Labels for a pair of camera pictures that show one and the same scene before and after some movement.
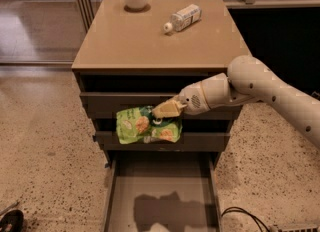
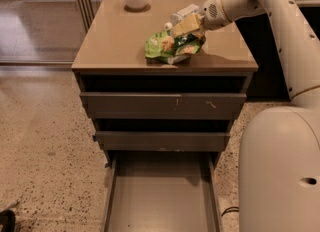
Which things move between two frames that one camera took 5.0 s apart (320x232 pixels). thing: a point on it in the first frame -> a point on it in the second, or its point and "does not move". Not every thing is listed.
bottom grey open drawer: (163, 192) does not move
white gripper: (192, 99) -> (213, 14)
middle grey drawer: (190, 142) does not move
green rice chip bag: (140, 124) -> (165, 47)
